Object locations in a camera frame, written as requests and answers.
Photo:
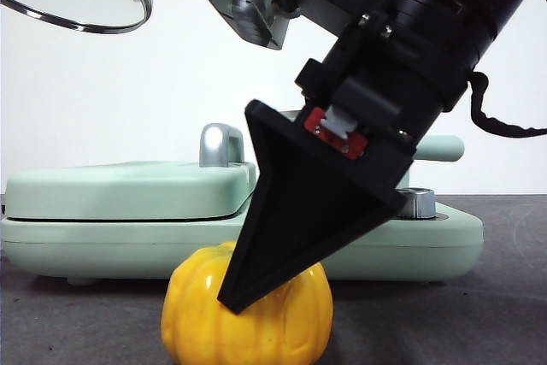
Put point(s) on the mint green breakfast machine base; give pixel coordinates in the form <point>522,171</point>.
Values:
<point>107,249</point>

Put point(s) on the yellow toy pumpkin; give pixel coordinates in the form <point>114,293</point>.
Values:
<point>192,322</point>

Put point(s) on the silver control knob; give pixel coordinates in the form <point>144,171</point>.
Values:
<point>416,202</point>

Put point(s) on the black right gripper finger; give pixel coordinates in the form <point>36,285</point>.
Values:
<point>299,211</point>

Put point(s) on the mint green griddle cover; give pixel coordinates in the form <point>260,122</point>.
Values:
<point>128,190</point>

